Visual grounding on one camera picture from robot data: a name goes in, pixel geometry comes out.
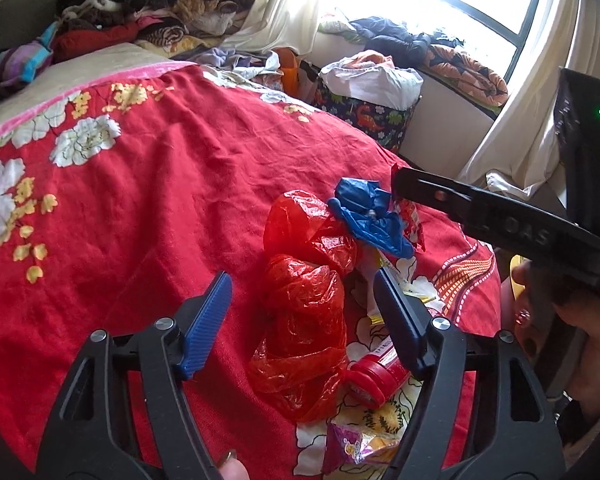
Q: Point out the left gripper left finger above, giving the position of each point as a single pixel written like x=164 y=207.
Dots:
x=90 y=433

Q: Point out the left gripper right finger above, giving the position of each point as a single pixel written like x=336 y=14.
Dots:
x=512 y=433

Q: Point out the red cylindrical tube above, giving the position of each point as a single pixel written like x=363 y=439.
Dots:
x=375 y=378

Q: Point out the purple snack wrapper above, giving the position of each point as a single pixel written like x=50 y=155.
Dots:
x=350 y=445

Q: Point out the red plastic bag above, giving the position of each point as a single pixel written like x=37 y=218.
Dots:
x=297 y=366

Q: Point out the blue plastic bag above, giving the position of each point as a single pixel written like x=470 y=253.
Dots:
x=366 y=209

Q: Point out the colourful snack packet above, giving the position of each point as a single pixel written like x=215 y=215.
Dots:
x=408 y=214

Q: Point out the yellow white snack wrapper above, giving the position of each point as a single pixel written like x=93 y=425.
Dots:
x=374 y=265

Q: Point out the right hand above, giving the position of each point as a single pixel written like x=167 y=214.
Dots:
x=556 y=320

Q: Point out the left hand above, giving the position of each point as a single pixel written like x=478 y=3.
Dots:
x=230 y=468

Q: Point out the right cream curtain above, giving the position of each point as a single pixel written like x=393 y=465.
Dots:
x=519 y=153

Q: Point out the cream curtain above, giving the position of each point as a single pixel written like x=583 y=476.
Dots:
x=519 y=153
x=274 y=24

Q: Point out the orange patterned folded quilt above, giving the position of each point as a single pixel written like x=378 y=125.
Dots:
x=466 y=75

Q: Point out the red floral bed blanket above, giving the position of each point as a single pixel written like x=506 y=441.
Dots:
x=124 y=199

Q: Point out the dinosaur print laundry basket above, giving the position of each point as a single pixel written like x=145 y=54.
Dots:
x=370 y=93

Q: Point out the dark blue jacket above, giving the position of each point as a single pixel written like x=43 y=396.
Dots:
x=393 y=39

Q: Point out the orange bag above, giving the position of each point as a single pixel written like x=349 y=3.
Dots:
x=289 y=64

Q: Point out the left cream curtain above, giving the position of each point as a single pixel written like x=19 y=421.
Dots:
x=274 y=24

